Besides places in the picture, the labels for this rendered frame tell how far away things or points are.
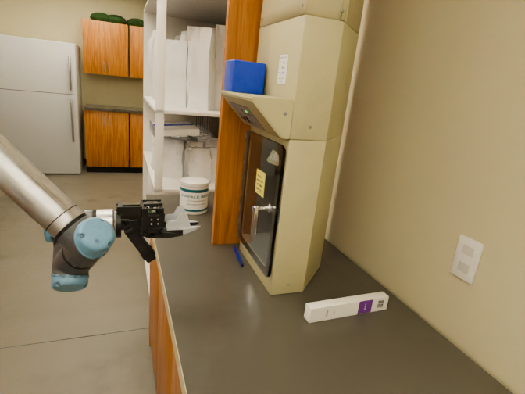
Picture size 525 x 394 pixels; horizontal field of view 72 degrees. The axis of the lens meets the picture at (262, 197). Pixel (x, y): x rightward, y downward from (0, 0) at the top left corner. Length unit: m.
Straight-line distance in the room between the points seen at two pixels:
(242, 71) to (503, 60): 0.66
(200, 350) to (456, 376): 0.60
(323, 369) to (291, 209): 0.41
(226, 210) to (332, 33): 0.72
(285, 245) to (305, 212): 0.11
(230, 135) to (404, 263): 0.72
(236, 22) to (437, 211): 0.85
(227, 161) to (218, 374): 0.73
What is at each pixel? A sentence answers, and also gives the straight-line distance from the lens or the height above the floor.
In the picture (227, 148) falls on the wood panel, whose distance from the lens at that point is 1.30.
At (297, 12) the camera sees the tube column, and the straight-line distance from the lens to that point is 1.02.
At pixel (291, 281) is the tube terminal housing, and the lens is 1.13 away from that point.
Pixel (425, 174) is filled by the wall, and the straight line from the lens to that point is 1.19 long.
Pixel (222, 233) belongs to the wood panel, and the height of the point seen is 0.98.
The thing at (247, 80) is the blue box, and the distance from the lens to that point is 1.13.
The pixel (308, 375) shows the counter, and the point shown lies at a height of 0.94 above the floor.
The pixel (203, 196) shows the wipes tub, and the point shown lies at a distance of 1.68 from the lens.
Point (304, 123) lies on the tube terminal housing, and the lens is 0.98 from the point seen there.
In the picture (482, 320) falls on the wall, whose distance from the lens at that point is 1.11.
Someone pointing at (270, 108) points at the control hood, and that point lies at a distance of 0.93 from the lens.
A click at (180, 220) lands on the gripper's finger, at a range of 0.97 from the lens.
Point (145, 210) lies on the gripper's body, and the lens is 0.94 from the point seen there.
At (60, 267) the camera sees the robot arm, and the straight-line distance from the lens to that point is 0.91.
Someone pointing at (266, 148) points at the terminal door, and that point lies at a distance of 1.08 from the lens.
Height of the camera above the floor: 1.54
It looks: 17 degrees down
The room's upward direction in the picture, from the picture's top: 6 degrees clockwise
